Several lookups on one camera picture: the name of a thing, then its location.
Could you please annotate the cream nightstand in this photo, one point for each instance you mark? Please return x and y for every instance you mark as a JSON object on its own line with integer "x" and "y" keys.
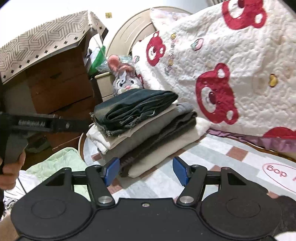
{"x": 104, "y": 85}

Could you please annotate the dark grey ribbed knit sweater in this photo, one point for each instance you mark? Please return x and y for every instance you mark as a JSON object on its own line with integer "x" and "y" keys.
{"x": 161, "y": 136}

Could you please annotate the cream curved bed rail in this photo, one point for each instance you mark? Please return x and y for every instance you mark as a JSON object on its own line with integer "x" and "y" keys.
{"x": 80, "y": 143}

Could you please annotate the light green quilted blanket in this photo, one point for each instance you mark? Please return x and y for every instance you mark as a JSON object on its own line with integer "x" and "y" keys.
{"x": 57, "y": 160}

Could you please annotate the white crumpled cloth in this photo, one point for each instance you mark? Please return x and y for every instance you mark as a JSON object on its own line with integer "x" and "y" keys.
{"x": 13, "y": 195}

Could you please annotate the geometric patterned cloth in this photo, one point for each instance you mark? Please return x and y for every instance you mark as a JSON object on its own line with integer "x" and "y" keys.
{"x": 46, "y": 39}

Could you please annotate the person's left hand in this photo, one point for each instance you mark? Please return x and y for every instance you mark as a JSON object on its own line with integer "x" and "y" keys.
{"x": 9, "y": 176}

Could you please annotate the brown wooden dresser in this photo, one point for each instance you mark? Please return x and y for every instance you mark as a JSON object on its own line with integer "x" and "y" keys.
{"x": 57, "y": 85}

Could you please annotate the dark cloth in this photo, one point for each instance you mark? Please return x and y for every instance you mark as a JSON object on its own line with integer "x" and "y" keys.
{"x": 37, "y": 144}

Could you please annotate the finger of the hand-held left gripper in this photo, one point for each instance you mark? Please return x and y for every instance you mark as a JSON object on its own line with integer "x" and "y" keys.
{"x": 71, "y": 125}

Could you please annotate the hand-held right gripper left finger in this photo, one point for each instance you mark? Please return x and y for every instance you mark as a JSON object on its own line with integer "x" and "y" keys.
{"x": 112, "y": 170}

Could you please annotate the grey plush rabbit toy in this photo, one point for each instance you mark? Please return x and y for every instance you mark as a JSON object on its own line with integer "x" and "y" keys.
{"x": 126, "y": 78}

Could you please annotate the green plastic bag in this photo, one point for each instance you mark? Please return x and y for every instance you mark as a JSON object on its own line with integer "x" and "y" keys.
{"x": 98, "y": 58}

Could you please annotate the red bear print quilt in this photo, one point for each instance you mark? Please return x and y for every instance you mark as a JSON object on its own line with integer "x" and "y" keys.
{"x": 231, "y": 58}

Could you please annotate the dark blue denim jeans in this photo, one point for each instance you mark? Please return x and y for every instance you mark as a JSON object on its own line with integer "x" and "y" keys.
{"x": 129, "y": 106}

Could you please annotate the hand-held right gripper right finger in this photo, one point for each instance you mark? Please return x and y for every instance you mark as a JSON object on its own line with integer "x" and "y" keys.
{"x": 181, "y": 170}

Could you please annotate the cream curved headboard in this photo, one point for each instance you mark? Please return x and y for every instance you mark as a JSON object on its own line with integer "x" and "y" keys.
{"x": 129, "y": 30}

